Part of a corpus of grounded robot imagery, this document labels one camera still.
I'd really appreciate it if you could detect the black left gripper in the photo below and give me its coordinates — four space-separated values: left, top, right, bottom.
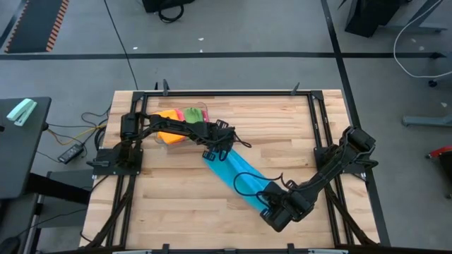
202 119 237 162

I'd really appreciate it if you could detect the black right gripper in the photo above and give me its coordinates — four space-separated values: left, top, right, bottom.
260 181 315 233

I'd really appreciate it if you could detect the blue microfiber towel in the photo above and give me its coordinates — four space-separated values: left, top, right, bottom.
203 147 283 213

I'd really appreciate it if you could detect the green microfiber towel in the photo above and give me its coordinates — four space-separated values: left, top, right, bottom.
183 107 205 124

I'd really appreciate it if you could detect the orange microfiber towel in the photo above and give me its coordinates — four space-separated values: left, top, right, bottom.
155 109 188 145

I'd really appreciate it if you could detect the clear plastic bin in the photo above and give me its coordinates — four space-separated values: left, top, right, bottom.
153 102 212 147

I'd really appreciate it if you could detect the black power adapter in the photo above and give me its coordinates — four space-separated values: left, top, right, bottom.
57 143 85 164

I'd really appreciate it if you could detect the black metal crossbar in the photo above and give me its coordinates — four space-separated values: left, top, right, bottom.
27 171 92 205

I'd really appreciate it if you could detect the black equipment box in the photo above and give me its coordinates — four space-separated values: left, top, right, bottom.
142 0 196 14

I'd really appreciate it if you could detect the grey desk leg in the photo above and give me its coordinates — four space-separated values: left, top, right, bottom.
402 115 452 128
386 0 451 35

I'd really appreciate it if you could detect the red cart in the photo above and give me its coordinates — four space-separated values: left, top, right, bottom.
425 144 452 198

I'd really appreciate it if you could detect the black side table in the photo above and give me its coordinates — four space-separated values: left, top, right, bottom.
0 97 53 200

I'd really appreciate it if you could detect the mint green stapler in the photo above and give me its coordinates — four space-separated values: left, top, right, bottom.
6 98 38 127

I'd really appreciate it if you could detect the black cabinet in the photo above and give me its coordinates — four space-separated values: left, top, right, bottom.
344 0 403 39

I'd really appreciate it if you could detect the black orange-striped floor mat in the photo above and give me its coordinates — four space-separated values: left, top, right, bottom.
0 0 71 54

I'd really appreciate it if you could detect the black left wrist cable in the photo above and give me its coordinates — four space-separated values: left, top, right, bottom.
232 133 253 149

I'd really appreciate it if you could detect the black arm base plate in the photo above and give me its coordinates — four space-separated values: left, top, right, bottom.
315 146 379 174
86 147 144 176

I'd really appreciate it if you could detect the thin black floor cable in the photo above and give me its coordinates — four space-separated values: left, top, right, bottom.
103 0 139 91

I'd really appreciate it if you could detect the coiled black cable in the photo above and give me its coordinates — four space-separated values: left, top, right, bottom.
157 3 185 24

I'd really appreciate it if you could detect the orange wire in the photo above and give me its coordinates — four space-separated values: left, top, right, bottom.
47 121 107 146

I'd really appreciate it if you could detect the white floor cable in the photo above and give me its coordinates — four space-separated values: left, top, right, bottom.
392 0 452 80

